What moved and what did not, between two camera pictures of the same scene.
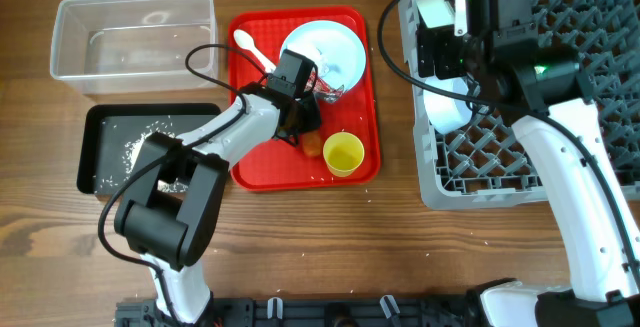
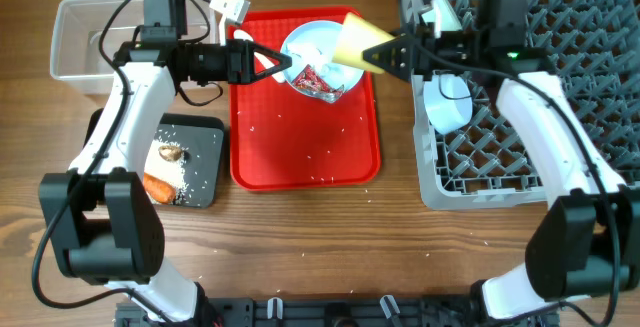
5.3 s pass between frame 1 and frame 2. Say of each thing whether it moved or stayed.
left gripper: moved
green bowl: stayed
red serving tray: stayed
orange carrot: moved
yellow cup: moved
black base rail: stayed
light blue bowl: stayed
